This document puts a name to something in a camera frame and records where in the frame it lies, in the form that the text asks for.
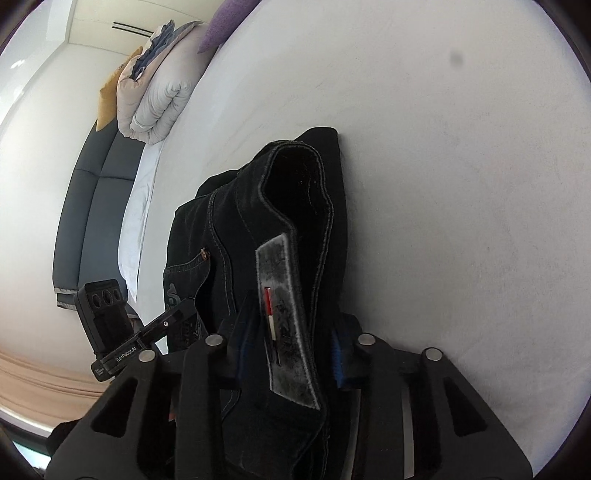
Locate white mattress bed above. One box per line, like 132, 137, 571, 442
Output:
135, 1, 590, 470

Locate folded blue grey clothes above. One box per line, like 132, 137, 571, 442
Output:
130, 20, 175, 80

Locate dark grey upholstered headboard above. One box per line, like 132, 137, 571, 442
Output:
52, 121, 144, 309

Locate folded beige duvet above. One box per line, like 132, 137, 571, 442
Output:
116, 21, 213, 145

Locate purple pillow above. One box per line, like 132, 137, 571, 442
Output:
198, 0, 260, 53

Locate mustard yellow pillow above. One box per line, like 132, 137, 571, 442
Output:
95, 46, 143, 131

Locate white wardrobe with black handles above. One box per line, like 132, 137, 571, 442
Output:
68, 0, 222, 55

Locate black denim pants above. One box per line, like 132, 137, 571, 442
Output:
163, 127, 355, 479

